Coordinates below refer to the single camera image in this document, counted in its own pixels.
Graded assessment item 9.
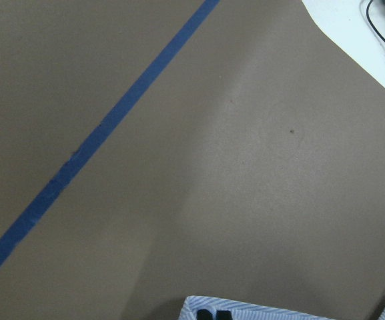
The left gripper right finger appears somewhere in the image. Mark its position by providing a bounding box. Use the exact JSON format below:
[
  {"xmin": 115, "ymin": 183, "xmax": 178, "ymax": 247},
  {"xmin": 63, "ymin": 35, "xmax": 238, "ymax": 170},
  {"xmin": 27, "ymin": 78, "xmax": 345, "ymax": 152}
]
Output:
[{"xmin": 216, "ymin": 310, "xmax": 231, "ymax": 320}]

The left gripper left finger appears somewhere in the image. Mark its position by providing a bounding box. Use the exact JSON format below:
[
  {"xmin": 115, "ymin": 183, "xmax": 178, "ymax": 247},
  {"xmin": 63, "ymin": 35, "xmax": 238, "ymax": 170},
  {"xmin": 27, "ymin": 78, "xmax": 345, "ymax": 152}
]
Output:
[{"xmin": 197, "ymin": 309, "xmax": 212, "ymax": 320}]

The light blue striped shirt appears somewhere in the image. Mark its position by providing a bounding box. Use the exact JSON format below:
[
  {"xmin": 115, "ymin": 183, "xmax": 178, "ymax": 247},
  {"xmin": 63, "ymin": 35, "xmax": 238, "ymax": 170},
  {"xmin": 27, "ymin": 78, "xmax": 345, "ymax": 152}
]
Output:
[{"xmin": 178, "ymin": 295, "xmax": 385, "ymax": 320}]

